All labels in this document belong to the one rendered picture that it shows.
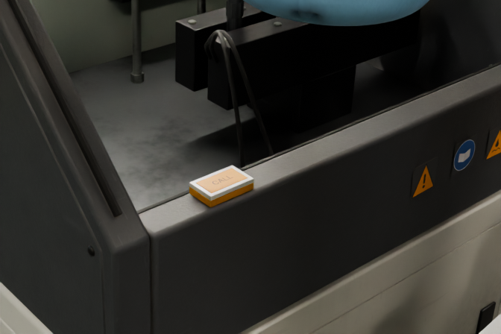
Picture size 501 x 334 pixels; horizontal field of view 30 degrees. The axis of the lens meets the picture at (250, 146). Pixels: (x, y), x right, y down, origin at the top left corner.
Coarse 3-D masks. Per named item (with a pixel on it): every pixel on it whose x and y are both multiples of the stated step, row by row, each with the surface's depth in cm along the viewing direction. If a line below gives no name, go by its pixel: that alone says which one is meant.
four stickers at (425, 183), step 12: (492, 132) 108; (468, 144) 106; (492, 144) 110; (456, 156) 105; (468, 156) 107; (492, 156) 111; (420, 168) 101; (432, 168) 103; (456, 168) 106; (420, 180) 102; (432, 180) 104; (420, 192) 103
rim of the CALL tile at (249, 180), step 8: (224, 168) 85; (208, 176) 83; (248, 176) 84; (192, 184) 82; (240, 184) 82; (248, 184) 83; (200, 192) 81; (208, 192) 81; (216, 192) 81; (224, 192) 81
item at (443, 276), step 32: (448, 224) 110; (480, 224) 116; (384, 256) 104; (416, 256) 108; (448, 256) 113; (480, 256) 119; (352, 288) 101; (384, 288) 106; (416, 288) 111; (448, 288) 117; (480, 288) 123; (288, 320) 95; (320, 320) 99; (352, 320) 104; (384, 320) 109; (416, 320) 114; (448, 320) 120; (480, 320) 126
